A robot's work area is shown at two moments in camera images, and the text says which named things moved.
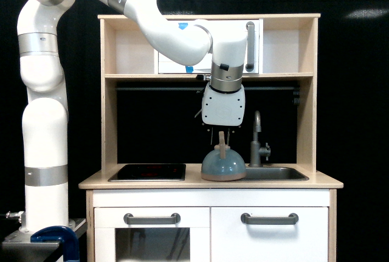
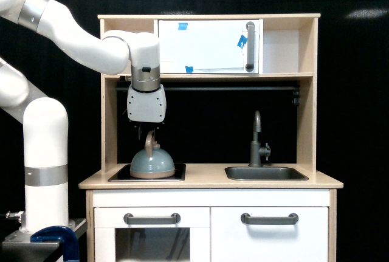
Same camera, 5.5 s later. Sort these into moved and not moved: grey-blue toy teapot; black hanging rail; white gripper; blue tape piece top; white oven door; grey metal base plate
Moved: grey-blue toy teapot; white gripper
Not moved: blue tape piece top; white oven door; grey metal base plate; black hanging rail
